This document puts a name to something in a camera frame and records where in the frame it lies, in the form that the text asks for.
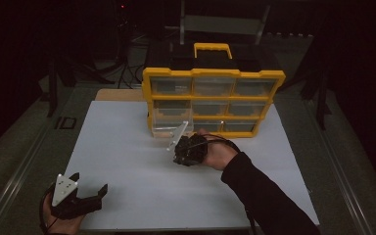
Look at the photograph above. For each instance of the set of clear organizer drawers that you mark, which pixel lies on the set of clear organizer drawers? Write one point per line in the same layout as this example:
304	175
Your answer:
212	86

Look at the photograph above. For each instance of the person's right hand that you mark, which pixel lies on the person's right hand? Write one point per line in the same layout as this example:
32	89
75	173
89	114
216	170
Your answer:
220	153

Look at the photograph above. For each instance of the person's left hand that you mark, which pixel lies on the person's left hand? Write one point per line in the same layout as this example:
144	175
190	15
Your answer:
63	225

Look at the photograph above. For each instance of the yellow organizer case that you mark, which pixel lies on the yellow organizer case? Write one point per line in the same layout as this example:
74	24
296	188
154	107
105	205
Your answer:
212	72

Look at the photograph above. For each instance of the clear plastic drawer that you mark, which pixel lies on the clear plastic drawer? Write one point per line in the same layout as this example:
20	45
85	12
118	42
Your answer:
168	125

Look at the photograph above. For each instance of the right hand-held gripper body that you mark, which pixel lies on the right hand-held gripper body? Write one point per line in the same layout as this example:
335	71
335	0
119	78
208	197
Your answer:
191	150

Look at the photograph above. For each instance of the dark metal stand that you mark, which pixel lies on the dark metal stand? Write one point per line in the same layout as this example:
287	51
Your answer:
321	101

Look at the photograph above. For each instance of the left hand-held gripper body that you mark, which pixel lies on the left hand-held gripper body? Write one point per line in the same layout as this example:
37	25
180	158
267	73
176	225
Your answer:
63	191

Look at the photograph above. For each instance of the wooden board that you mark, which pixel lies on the wooden board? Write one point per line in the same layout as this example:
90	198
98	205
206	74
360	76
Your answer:
117	95

